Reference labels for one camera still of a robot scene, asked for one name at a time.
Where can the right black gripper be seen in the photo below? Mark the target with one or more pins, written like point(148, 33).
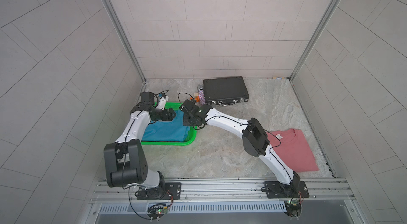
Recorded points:
point(185, 121)

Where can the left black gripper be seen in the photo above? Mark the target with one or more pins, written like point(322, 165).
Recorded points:
point(170, 114)

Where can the blue t-shirt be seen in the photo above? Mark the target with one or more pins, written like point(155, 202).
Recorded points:
point(167, 130)

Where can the green plastic basket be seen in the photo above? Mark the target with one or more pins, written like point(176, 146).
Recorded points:
point(189, 139)

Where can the pink t-shirt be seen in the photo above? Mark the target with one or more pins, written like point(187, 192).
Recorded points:
point(292, 147)

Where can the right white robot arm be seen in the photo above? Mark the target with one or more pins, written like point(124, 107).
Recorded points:
point(254, 137)

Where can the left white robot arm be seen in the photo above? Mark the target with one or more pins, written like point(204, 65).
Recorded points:
point(125, 161)

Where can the purple patterned bottle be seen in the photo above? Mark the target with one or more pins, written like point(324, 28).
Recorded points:
point(201, 94)

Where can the black hard case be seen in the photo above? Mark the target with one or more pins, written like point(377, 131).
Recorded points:
point(225, 91)

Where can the left green circuit board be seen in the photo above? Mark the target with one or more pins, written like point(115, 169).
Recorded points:
point(157, 211)

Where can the green circuit board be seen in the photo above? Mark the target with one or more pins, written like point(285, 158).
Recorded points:
point(157, 211)
point(293, 208)

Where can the right green circuit board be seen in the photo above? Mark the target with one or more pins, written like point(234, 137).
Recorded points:
point(293, 208)

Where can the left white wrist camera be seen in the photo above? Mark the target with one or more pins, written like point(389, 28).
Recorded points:
point(162, 99)

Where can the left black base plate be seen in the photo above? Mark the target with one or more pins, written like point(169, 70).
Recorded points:
point(173, 189)

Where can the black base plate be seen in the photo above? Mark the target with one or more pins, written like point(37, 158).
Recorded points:
point(173, 189)
point(274, 190)

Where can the aluminium mounting rail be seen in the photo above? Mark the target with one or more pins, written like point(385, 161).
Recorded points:
point(249, 189)

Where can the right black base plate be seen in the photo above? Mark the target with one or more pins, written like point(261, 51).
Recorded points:
point(274, 190)

